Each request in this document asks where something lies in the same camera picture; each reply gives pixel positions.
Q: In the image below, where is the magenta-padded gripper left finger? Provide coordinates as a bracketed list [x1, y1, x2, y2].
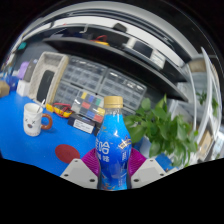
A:
[59, 147, 101, 190]

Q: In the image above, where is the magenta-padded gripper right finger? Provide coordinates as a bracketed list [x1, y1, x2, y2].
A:
[127, 147, 168, 190]

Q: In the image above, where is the blue drink bottle gold cap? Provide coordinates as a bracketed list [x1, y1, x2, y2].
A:
[95, 95, 133, 191]

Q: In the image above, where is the flat round red coaster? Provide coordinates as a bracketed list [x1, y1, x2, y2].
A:
[54, 143, 82, 164]

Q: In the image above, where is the green potted plant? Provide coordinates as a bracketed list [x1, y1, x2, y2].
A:
[123, 94, 200, 168]

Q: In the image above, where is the black box with white label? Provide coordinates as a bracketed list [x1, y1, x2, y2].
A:
[67, 113, 98, 135]

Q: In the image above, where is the grey small-parts drawer cabinet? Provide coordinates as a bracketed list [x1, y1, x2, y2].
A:
[98, 69, 148, 111]
[62, 55, 108, 92]
[121, 102, 138, 118]
[53, 81, 81, 106]

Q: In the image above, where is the yellow multimeter with red leads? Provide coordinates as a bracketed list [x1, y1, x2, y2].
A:
[45, 102, 74, 119]

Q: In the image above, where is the metal spoon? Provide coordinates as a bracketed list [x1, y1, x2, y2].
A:
[36, 98, 46, 114]

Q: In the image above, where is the white shelf unit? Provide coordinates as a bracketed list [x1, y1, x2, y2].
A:
[184, 46, 223, 161]

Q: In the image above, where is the black rectangular device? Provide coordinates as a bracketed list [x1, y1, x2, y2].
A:
[35, 69, 55, 104]

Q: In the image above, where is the blue box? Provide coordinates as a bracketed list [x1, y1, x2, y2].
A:
[4, 74, 19, 92]

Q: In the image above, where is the dark grey box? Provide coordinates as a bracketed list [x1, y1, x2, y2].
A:
[23, 59, 39, 83]

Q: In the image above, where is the purple box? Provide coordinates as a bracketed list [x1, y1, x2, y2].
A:
[17, 60, 30, 80]

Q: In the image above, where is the white oscilloscope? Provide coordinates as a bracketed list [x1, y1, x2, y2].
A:
[128, 36, 167, 70]

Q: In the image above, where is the teal object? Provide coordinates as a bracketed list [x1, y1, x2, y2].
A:
[17, 41, 28, 51]

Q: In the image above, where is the black object on shelf top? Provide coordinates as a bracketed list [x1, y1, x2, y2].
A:
[113, 22, 128, 33]

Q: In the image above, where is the white mug brown handle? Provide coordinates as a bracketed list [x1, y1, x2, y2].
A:
[23, 102, 54, 138]

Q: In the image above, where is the black wall shelf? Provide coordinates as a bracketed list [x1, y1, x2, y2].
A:
[42, 24, 191, 103]

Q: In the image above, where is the yellow tool with red cable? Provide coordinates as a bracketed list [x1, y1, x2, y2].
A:
[91, 34, 110, 47]

